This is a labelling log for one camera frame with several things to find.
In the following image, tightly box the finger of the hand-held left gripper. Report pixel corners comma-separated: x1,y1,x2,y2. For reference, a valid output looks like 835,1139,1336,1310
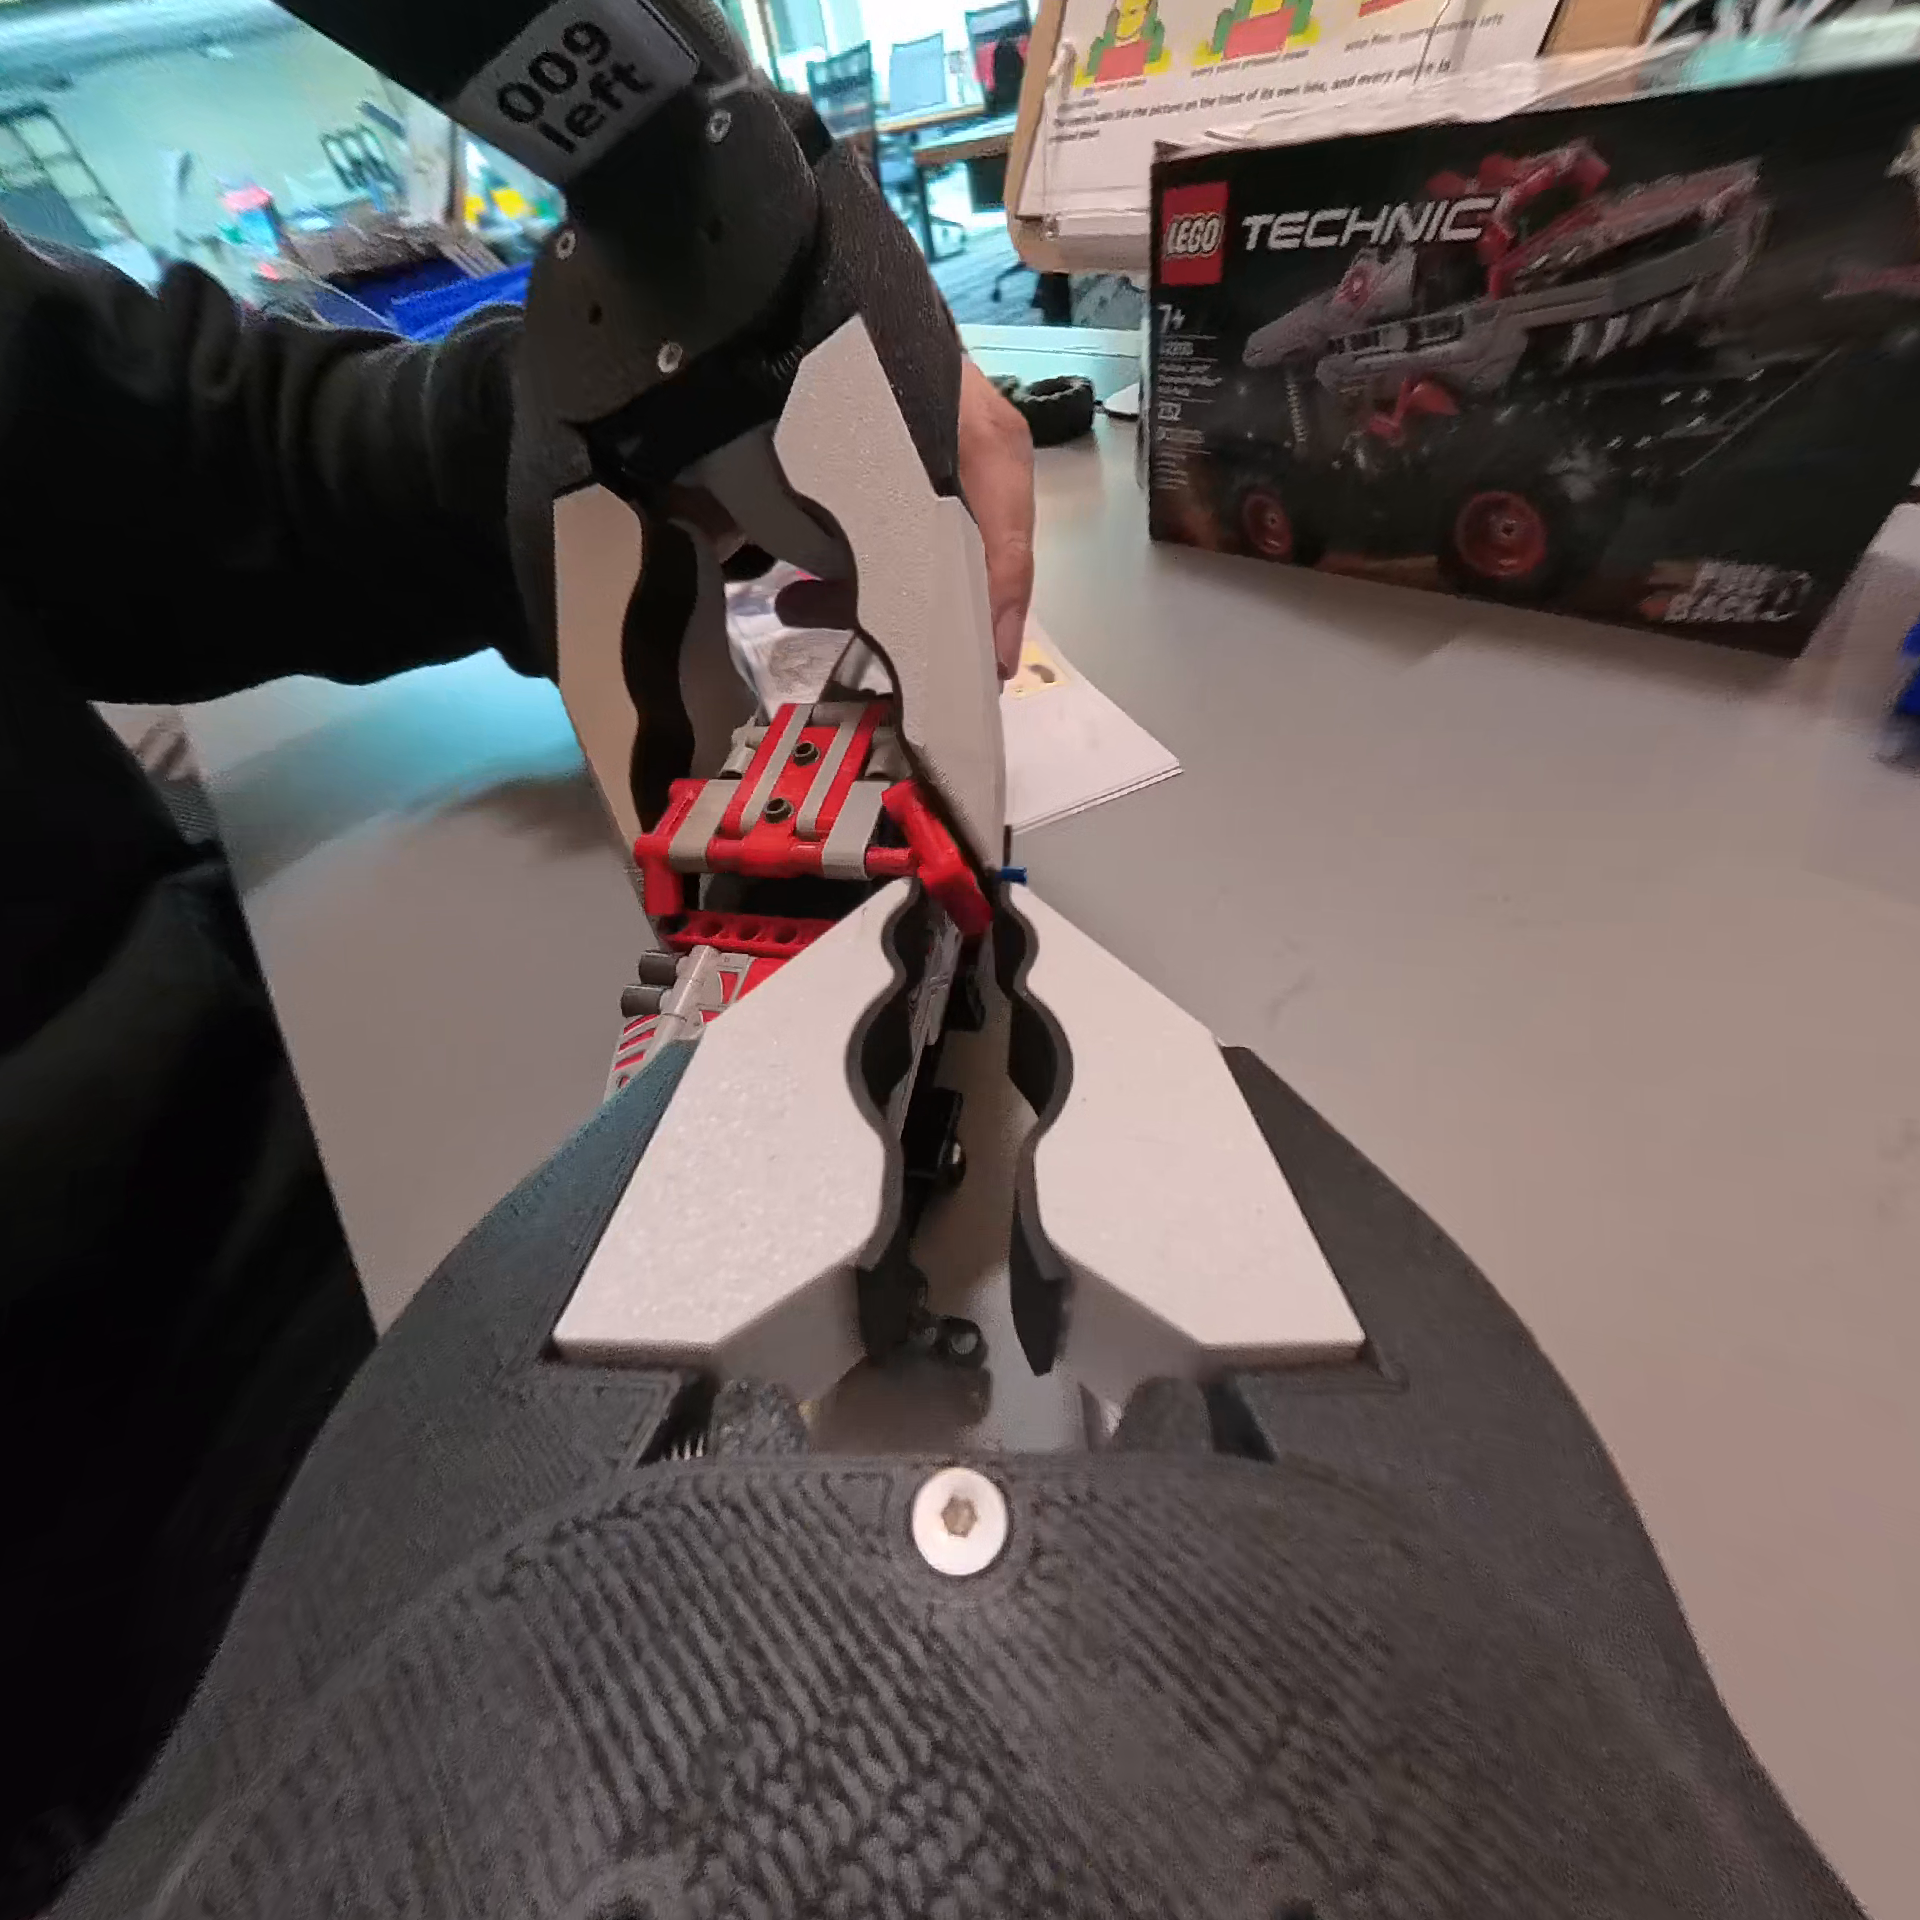
550,478,741,864
760,312,1010,869

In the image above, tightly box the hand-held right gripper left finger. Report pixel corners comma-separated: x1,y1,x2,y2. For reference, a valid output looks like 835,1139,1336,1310
550,877,928,1445

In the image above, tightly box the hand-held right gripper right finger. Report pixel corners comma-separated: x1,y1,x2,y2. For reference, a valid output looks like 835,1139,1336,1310
995,882,1368,1451

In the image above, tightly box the red grey toy brick truck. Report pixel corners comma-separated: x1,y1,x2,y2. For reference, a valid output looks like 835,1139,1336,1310
607,697,998,1360

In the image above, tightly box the grey desk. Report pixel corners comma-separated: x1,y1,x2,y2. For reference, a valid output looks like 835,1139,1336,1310
90,322,1920,1920

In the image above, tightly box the person's left hand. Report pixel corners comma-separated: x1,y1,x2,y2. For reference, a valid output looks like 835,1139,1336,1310
958,358,1039,666

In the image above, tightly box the black toy tire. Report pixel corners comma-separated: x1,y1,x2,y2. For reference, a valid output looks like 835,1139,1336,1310
1002,373,1100,449

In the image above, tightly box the toy instruction booklet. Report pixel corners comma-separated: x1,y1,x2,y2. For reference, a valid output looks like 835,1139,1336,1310
726,576,1186,835

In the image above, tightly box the person's black clothing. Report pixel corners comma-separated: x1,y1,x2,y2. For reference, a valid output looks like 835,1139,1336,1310
0,661,376,1920

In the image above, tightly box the cardboard instruction board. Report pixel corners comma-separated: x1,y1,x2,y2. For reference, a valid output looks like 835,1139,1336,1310
1005,0,1652,273

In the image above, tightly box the dark toy truck box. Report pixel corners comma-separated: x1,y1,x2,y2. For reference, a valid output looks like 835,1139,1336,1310
1147,67,1920,663

